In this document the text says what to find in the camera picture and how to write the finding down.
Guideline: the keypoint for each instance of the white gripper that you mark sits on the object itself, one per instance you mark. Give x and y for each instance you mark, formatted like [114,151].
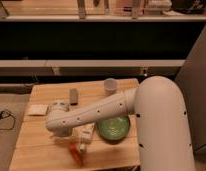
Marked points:
[62,134]

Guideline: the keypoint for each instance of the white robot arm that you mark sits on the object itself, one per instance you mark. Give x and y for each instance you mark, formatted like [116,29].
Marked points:
[163,129]

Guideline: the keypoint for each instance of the white sponge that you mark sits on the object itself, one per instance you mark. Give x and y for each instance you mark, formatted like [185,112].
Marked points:
[37,110]

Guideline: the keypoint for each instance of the white bottle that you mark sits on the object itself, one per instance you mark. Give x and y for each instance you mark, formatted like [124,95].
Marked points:
[84,137]

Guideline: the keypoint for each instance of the green plate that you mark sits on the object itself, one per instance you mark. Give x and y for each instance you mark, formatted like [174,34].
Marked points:
[114,129]

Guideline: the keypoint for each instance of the grey plastic cup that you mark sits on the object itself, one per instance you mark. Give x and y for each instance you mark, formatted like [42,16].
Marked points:
[110,86]

